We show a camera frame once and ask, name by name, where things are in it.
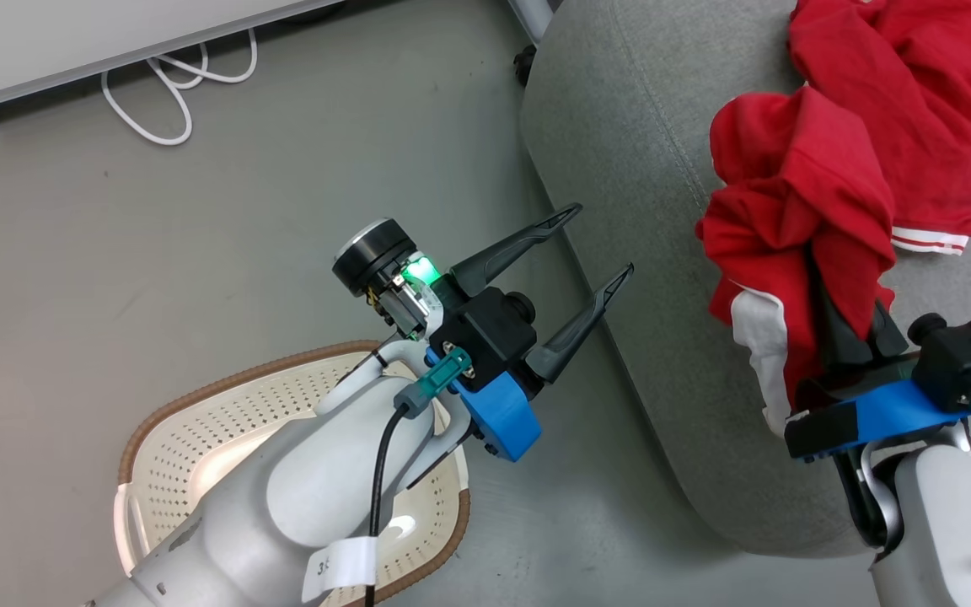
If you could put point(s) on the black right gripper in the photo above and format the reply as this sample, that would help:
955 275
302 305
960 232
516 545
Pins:
865 384

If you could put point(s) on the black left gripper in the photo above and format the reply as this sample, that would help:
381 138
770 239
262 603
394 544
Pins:
376 253

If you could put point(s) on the red garment with white stripes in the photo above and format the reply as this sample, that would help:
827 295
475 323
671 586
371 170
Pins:
789 169

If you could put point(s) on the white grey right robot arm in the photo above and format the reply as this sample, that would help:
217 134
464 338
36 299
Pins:
949 523

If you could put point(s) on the grey fabric sofa seat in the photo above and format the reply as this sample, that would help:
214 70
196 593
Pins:
620 211

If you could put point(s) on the white laundry basket brown rim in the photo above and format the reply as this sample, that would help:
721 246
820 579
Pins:
199 438

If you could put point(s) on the small black caster wheel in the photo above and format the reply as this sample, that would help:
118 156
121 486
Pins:
525 65

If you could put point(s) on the grey desk leg beside sofa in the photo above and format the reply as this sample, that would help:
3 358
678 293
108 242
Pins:
532 15

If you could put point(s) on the large white desk panel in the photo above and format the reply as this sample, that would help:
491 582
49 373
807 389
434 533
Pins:
72 34

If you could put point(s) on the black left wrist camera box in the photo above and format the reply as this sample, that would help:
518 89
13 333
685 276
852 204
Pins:
490 337

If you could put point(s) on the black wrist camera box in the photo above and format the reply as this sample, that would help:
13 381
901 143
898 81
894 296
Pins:
970 358
490 337

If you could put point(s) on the blue right camera bracket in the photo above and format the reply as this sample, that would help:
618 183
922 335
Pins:
882 417

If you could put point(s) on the blue camera bracket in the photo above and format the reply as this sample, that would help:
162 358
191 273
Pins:
498 417
882 417

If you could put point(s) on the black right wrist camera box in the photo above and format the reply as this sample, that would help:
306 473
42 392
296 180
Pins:
970 358

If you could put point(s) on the blue left camera bracket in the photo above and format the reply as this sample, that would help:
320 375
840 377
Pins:
498 417

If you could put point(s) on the teal left camera connector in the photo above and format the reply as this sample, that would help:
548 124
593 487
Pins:
435 384

